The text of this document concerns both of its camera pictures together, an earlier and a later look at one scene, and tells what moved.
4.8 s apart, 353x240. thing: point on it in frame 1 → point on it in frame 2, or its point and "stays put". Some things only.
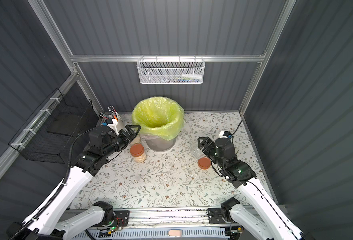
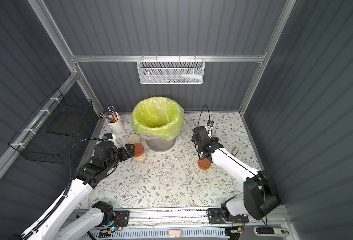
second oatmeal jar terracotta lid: (136, 149) stays put
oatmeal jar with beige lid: (137, 140) stays put
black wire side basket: (50, 135) stays put
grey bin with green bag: (160, 119) stays put
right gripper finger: (207, 142) → (203, 154)
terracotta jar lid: (204, 163) stays put
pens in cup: (112, 111) stays put
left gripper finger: (130, 134) → (130, 151)
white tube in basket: (192, 75) stays put
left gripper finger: (128, 128) → (130, 147)
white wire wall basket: (171, 71) stays put
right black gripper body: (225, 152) → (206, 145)
